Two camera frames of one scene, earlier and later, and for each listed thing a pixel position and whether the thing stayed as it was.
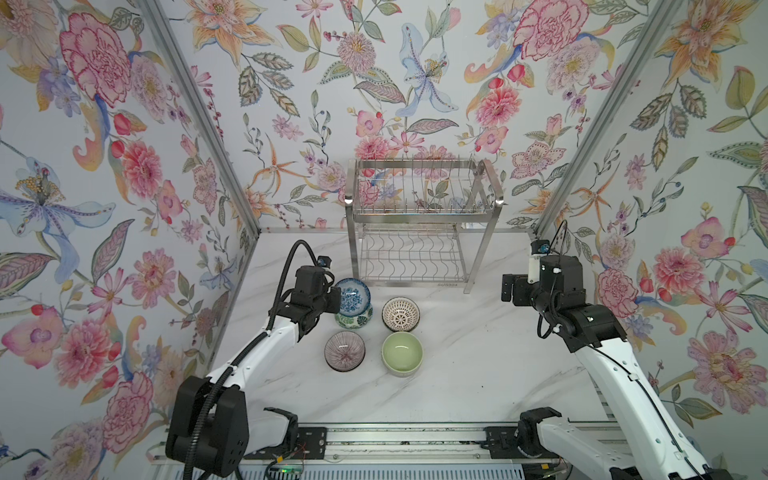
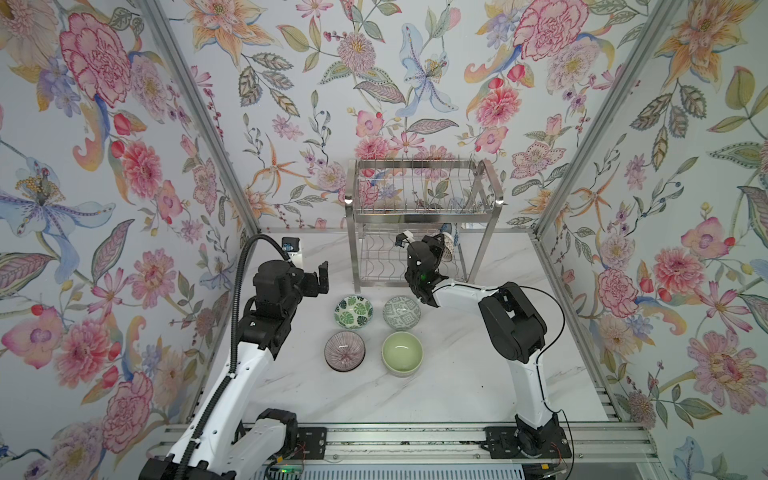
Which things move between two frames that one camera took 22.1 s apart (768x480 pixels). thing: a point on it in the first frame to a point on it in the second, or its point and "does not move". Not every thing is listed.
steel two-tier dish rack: [420, 221] does not move
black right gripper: [520, 284] to [432, 246]
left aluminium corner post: [155, 13] does not move
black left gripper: [335, 299] to [313, 288]
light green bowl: [402, 354] does not move
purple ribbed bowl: [344, 351] does not move
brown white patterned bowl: [400, 314] to [448, 247]
